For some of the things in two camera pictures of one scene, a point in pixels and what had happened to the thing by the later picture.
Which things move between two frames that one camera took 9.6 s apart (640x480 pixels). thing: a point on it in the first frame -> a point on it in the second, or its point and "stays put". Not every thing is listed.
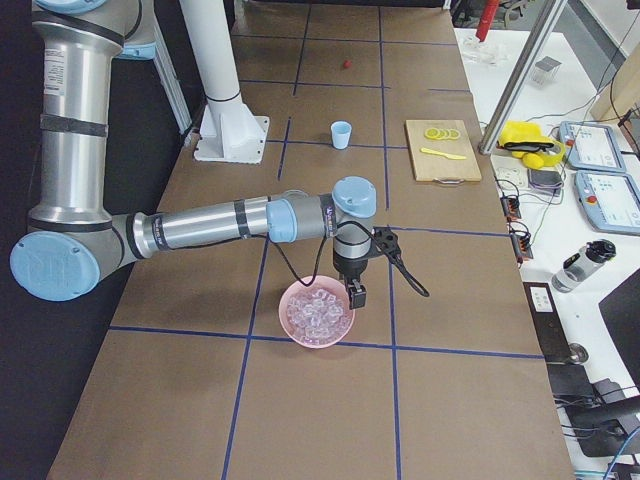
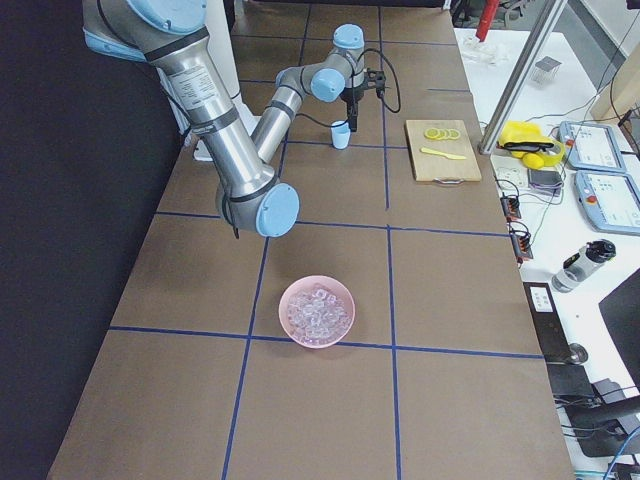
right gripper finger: (357, 295) -> (352, 117)
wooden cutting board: (444, 171) stays put
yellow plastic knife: (455, 157) stays put
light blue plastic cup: (340, 133) stays put
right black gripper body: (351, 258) -> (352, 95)
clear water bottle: (583, 264) stays put
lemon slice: (432, 133) stays put
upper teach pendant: (591, 146) stays put
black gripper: (385, 240) -> (375, 79)
